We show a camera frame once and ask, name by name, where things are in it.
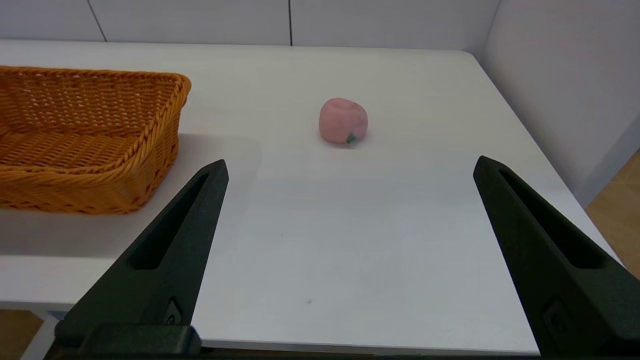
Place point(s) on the white table leg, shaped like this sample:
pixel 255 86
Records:
pixel 42 335

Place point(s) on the pink peach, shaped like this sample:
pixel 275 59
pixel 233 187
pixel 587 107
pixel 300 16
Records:
pixel 342 120

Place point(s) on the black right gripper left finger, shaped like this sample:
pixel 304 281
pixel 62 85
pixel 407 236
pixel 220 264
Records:
pixel 195 240

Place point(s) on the orange wicker basket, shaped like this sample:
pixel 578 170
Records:
pixel 85 145

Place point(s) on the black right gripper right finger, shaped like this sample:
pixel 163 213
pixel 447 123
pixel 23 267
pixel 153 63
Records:
pixel 515 235

